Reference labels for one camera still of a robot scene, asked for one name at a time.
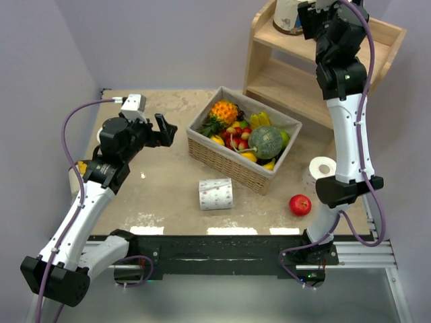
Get red toy apple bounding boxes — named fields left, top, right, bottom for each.
left=289, top=194, right=312, bottom=217

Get dark purple toy grapes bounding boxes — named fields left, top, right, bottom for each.
left=236, top=110, right=244, bottom=122

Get green netted toy melon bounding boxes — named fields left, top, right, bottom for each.
left=232, top=126, right=284, bottom=159

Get yellow toy banana bunch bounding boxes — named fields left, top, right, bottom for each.
left=250, top=112, right=271, bottom=130

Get floral paper roll back left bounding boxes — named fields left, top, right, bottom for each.
left=96, top=127, right=103, bottom=144

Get yellow toy lemon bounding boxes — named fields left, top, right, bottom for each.
left=210, top=135, right=225, bottom=146

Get wicker basket with liner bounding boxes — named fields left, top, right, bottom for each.
left=186, top=86, right=302, bottom=195

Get floral paper roll right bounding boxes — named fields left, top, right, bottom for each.
left=302, top=156, right=337, bottom=194

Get green toy apple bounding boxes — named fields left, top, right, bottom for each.
left=280, top=131, right=290, bottom=149

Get paper roll edge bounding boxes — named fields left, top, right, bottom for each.
left=68, top=159, right=90, bottom=199

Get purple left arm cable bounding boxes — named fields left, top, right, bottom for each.
left=35, top=97, right=125, bottom=323

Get orange toy pineapple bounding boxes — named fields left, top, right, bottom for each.
left=199, top=100, right=239, bottom=137

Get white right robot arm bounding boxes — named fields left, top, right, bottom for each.
left=298, top=1, right=384, bottom=264

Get black aluminium base frame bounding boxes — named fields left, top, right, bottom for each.
left=43, top=231, right=398, bottom=290

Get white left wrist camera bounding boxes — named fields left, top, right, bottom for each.
left=112, top=94, right=147, bottom=123

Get floral paper roll lying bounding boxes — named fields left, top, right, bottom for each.
left=198, top=178, right=234, bottom=211

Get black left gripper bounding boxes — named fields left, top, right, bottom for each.
left=122, top=113, right=176, bottom=162

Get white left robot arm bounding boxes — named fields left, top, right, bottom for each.
left=20, top=114, right=178, bottom=307

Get wooden shelf unit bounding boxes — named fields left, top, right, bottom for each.
left=243, top=1, right=407, bottom=128

